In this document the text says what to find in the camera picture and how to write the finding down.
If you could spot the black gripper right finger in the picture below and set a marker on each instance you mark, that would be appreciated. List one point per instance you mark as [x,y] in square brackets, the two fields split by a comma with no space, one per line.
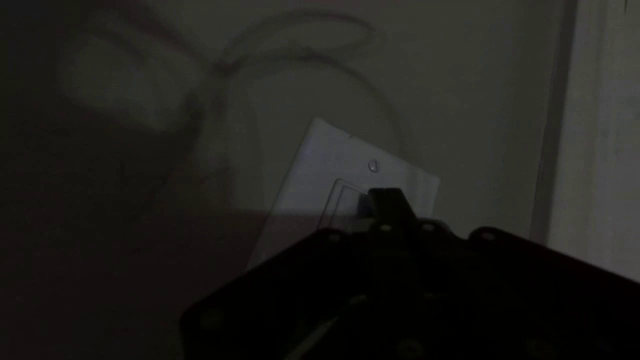
[398,210]

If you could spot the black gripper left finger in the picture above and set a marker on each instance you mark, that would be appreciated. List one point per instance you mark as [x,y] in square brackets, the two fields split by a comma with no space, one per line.
[378,209]

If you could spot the white rocker switch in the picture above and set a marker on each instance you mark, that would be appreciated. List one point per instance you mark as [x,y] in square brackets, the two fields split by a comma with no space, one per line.
[341,200]

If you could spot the switch plate screw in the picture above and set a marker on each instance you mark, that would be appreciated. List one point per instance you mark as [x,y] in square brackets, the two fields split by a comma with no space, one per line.
[373,166]

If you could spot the white switch wall plate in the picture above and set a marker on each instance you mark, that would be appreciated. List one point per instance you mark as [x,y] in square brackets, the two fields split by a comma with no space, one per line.
[326,166]

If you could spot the white door frame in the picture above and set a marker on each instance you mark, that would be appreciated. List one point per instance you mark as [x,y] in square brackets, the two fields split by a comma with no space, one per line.
[593,126]

